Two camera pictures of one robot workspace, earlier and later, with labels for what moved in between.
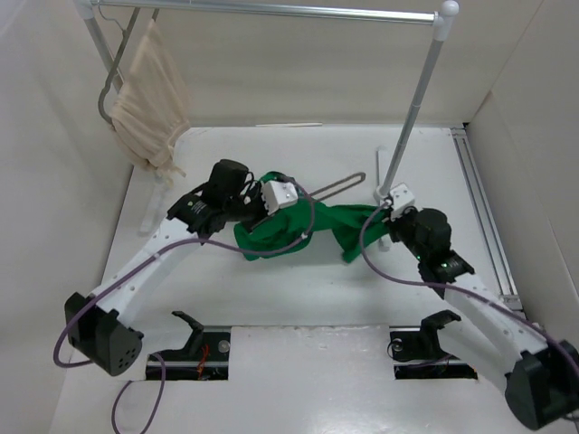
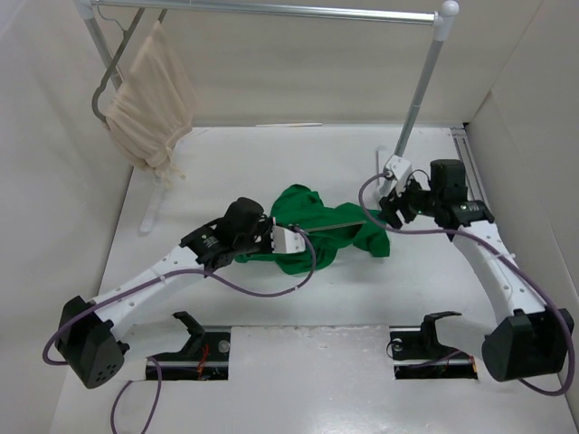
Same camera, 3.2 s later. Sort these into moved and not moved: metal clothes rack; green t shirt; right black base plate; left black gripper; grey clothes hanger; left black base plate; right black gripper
Moved: green t shirt; left black gripper; grey clothes hanger; right black gripper
Not moved: left black base plate; right black base plate; metal clothes rack
